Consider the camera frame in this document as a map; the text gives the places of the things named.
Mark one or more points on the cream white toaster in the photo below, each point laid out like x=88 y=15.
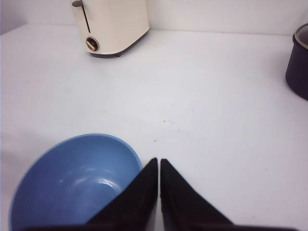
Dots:
x=109 y=27

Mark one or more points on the blue bowl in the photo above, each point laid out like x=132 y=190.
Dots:
x=72 y=181

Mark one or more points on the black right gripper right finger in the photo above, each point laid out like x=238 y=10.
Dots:
x=183 y=209

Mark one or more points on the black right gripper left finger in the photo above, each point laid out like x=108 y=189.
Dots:
x=129 y=211

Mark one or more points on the dark blue saucepan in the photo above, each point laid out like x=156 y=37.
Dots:
x=297 y=70

